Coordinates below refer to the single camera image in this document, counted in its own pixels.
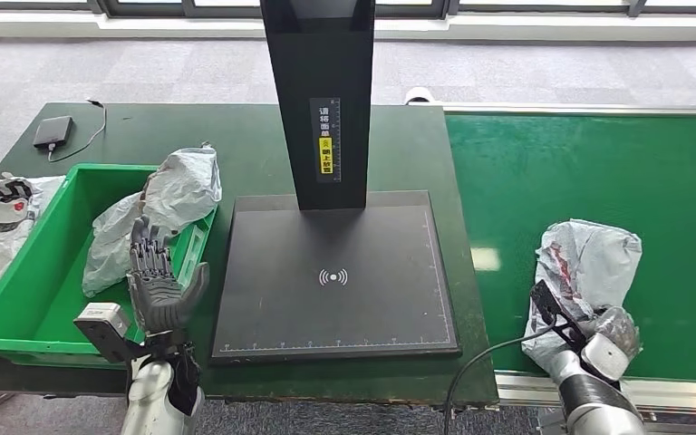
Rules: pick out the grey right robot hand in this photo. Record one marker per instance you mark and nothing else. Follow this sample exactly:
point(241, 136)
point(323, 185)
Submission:
point(621, 327)

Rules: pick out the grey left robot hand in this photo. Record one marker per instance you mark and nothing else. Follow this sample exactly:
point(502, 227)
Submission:
point(159, 294)

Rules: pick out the grey parcel bag red print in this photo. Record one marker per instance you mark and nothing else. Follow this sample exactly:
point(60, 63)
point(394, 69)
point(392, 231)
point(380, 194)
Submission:
point(594, 258)

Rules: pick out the grey parcel bag brown print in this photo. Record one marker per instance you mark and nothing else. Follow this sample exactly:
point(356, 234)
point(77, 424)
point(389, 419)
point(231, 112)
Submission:
point(180, 186)

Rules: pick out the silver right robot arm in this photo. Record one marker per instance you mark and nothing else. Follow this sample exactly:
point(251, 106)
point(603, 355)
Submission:
point(600, 360)

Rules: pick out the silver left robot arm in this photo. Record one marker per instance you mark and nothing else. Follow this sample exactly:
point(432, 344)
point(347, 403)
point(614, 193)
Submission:
point(150, 390)

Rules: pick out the black inbound scanner machine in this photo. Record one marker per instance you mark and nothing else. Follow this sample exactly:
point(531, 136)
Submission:
point(324, 312)

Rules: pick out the green conveyor belt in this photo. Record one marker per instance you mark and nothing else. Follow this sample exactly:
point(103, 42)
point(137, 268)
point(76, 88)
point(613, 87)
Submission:
point(564, 168)

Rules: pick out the green plastic crate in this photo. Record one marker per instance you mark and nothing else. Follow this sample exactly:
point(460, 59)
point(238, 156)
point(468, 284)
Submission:
point(24, 288)

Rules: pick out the dark green table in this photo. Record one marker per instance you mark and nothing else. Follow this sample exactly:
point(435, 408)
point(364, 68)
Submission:
point(252, 144)

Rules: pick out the black power bank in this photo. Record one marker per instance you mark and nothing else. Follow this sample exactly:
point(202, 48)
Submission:
point(53, 132)

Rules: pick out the black yellow label sticker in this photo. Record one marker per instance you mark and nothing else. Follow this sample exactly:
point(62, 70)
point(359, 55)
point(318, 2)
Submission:
point(326, 138)

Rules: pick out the white round roller end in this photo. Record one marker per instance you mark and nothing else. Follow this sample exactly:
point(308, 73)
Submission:
point(418, 96)

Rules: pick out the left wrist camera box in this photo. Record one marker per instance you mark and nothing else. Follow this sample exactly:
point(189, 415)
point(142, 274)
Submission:
point(105, 315)

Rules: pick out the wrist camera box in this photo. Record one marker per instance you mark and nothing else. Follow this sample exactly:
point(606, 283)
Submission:
point(105, 315)
point(549, 306)

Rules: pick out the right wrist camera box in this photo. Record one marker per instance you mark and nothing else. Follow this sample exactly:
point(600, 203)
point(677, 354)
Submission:
point(549, 306)

